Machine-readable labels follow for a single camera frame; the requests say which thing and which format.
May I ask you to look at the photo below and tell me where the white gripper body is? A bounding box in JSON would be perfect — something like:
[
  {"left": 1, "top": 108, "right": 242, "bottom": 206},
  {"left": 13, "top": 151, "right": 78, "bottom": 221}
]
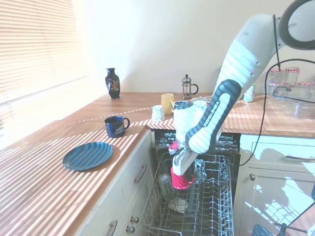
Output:
[{"left": 171, "top": 149, "right": 199, "bottom": 177}]

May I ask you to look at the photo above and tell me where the red mug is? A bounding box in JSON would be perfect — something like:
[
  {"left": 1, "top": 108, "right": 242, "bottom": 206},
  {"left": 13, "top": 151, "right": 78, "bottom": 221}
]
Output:
[{"left": 170, "top": 167, "right": 197, "bottom": 190}]

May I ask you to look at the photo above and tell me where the dishwasher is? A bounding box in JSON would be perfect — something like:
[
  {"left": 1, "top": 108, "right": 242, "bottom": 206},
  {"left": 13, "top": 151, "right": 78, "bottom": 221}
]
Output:
[{"left": 147, "top": 129, "right": 242, "bottom": 236}]

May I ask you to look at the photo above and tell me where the small white ribbed cup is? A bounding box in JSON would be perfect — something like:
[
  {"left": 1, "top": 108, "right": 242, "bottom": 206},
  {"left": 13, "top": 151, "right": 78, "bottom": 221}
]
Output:
[{"left": 152, "top": 105, "right": 167, "bottom": 122}]

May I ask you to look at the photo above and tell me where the yellow mug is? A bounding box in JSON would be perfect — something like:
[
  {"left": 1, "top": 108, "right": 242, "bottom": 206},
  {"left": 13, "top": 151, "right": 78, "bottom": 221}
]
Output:
[{"left": 161, "top": 93, "right": 176, "bottom": 115}]

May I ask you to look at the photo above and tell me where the navy printed mug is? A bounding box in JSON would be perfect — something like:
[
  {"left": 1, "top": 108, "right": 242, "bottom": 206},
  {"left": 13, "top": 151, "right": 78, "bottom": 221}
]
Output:
[{"left": 104, "top": 116, "right": 130, "bottom": 139}]

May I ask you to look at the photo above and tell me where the clear drinking glass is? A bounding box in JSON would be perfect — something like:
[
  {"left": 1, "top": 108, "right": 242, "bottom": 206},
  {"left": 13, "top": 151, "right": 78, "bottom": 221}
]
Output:
[{"left": 157, "top": 173, "right": 179, "bottom": 201}]

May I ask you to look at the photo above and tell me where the black tumbler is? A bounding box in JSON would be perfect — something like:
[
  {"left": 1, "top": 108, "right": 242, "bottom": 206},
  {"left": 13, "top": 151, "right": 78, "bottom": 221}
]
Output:
[{"left": 184, "top": 183, "right": 201, "bottom": 217}]

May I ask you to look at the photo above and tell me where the white dish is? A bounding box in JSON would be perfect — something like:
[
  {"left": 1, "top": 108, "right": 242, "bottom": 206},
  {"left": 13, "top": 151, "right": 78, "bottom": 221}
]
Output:
[{"left": 169, "top": 199, "right": 189, "bottom": 214}]

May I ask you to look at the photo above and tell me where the glass French press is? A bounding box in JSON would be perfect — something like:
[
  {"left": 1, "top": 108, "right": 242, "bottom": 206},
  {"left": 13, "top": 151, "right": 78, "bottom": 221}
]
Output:
[{"left": 181, "top": 74, "right": 199, "bottom": 100}]

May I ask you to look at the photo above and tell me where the dark blue plate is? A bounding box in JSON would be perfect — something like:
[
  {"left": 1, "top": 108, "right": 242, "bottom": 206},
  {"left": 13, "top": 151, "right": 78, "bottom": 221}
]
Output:
[{"left": 62, "top": 142, "right": 114, "bottom": 172}]

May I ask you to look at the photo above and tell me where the dark blue painted vase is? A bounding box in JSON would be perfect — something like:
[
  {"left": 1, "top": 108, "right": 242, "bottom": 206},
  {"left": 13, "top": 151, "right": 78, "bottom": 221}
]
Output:
[{"left": 105, "top": 68, "right": 121, "bottom": 100}]

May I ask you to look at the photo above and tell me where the clear container with clip lid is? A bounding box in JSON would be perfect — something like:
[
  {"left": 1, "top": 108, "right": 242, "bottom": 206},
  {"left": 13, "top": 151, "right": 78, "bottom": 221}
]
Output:
[{"left": 272, "top": 85, "right": 315, "bottom": 119}]

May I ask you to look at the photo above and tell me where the wooden window blind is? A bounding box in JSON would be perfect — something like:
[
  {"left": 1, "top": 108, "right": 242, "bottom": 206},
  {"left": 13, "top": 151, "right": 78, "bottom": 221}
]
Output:
[{"left": 0, "top": 0, "right": 92, "bottom": 140}]

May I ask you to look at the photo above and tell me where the wire dishwasher rack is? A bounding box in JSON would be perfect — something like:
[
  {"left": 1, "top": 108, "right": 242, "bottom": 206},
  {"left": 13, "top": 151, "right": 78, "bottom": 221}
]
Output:
[{"left": 140, "top": 153, "right": 235, "bottom": 236}]

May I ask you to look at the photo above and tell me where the metal drawer handle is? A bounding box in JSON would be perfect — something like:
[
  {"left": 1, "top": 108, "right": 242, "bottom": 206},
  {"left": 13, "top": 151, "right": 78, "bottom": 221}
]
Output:
[
  {"left": 107, "top": 220, "right": 118, "bottom": 236},
  {"left": 134, "top": 164, "right": 148, "bottom": 184},
  {"left": 285, "top": 154, "right": 315, "bottom": 162}
]

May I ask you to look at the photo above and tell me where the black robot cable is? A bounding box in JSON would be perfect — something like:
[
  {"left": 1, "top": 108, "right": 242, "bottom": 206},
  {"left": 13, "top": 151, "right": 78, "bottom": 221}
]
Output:
[{"left": 236, "top": 14, "right": 315, "bottom": 167}]

